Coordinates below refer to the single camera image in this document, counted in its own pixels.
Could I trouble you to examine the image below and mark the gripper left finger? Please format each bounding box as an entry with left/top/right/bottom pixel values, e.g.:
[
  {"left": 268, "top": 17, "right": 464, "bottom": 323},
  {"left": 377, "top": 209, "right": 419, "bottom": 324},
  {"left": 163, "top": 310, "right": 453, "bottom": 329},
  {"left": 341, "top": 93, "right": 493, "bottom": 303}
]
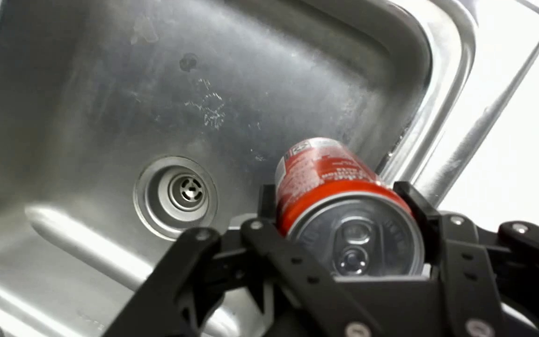
[{"left": 102, "top": 183, "right": 382, "bottom": 337}]

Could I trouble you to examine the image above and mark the stainless steel sink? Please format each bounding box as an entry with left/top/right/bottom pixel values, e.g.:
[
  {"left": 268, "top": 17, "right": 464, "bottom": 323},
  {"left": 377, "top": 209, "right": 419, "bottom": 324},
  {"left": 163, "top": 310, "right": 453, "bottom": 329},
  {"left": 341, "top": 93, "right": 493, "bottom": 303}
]
[{"left": 0, "top": 0, "right": 539, "bottom": 337}]

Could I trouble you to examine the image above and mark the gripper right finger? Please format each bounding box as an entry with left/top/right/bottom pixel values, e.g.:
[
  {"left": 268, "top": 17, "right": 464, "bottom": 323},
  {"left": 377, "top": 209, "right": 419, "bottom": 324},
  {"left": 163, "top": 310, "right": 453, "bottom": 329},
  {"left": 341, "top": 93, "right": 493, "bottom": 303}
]
[{"left": 393, "top": 181, "right": 539, "bottom": 337}]

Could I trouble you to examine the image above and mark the red soda can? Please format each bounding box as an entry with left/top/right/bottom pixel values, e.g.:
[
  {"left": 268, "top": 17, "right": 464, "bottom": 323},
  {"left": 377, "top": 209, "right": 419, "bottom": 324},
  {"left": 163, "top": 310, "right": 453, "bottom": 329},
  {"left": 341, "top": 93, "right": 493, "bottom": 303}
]
[{"left": 275, "top": 137, "right": 425, "bottom": 277}]

